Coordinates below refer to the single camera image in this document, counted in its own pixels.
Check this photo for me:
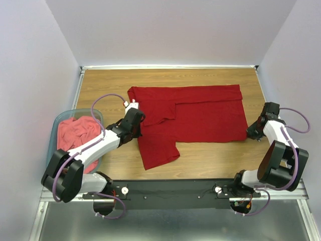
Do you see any dark red t-shirt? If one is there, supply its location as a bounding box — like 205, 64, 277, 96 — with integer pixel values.
127, 85, 248, 170

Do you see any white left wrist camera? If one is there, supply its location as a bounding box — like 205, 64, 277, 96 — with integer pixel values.
123, 99, 139, 114

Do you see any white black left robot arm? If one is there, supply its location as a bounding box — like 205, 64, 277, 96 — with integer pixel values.
41, 107, 145, 203

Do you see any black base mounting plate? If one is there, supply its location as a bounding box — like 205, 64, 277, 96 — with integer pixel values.
82, 178, 261, 212

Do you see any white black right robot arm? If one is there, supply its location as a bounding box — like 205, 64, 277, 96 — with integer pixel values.
231, 102, 310, 197

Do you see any pink t-shirt in bin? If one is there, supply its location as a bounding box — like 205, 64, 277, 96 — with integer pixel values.
57, 115, 102, 174

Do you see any clear blue plastic bin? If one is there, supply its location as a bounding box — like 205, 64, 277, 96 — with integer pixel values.
46, 108, 92, 164

